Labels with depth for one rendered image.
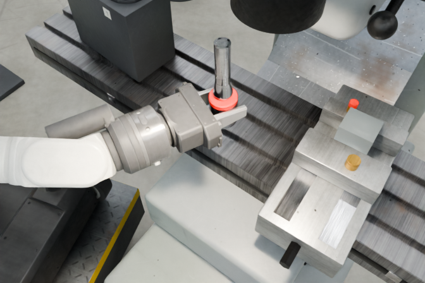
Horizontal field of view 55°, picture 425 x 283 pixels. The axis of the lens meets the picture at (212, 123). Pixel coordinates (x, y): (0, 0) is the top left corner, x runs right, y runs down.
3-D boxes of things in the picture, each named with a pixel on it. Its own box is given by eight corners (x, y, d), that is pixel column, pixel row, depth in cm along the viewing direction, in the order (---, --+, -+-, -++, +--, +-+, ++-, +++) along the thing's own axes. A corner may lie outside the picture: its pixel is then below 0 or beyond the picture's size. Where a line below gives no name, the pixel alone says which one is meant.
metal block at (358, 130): (362, 162, 71) (373, 143, 66) (330, 146, 73) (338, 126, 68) (373, 142, 74) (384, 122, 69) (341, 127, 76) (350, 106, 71)
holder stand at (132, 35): (138, 83, 94) (123, 11, 78) (80, 40, 103) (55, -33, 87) (176, 56, 99) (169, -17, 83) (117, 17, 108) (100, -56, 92)
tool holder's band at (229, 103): (219, 115, 64) (219, 111, 63) (203, 96, 67) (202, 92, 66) (243, 102, 66) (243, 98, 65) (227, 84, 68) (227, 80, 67)
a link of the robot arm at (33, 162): (107, 188, 56) (-2, 187, 52) (104, 182, 64) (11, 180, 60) (110, 140, 56) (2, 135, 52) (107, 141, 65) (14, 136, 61)
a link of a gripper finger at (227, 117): (243, 114, 68) (210, 128, 66) (245, 102, 66) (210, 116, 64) (248, 121, 67) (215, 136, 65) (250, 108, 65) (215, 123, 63)
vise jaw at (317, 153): (372, 205, 68) (380, 194, 64) (291, 162, 73) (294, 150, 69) (384, 179, 71) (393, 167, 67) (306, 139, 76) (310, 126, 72)
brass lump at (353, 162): (355, 173, 67) (358, 167, 65) (342, 167, 67) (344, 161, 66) (360, 163, 68) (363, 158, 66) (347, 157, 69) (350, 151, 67)
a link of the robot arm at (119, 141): (151, 168, 59) (73, 203, 56) (141, 165, 69) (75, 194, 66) (120, 95, 58) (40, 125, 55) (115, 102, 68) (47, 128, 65)
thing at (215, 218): (276, 314, 83) (284, 299, 73) (147, 218, 95) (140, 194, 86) (376, 148, 107) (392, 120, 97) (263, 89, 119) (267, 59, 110)
